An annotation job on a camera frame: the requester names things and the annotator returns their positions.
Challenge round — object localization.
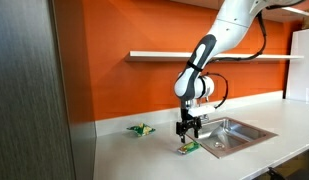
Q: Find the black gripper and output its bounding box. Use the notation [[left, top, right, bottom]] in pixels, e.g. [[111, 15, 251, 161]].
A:
[[175, 108, 203, 145]]

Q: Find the green granola bar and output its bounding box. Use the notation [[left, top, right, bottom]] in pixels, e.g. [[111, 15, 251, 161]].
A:
[[177, 140, 201, 155]]

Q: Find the stainless steel sink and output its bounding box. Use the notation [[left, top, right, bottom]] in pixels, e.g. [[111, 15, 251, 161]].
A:
[[176, 116, 279, 160]]

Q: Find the green yellow snack bag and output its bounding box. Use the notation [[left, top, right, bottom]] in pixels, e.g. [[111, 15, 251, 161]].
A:
[[126, 122, 157, 138]]

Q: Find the white appliance side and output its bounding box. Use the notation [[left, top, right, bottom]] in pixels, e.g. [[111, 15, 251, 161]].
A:
[[285, 27, 309, 104]]

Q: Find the dark wood cabinet panel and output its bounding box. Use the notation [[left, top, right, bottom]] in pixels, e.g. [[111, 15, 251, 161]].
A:
[[0, 0, 97, 180]]

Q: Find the long white wall shelf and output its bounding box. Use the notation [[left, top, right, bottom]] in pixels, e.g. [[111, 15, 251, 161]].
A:
[[124, 50, 305, 64]]

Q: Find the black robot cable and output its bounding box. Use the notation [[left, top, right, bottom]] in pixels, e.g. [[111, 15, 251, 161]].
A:
[[203, 0, 307, 110]]

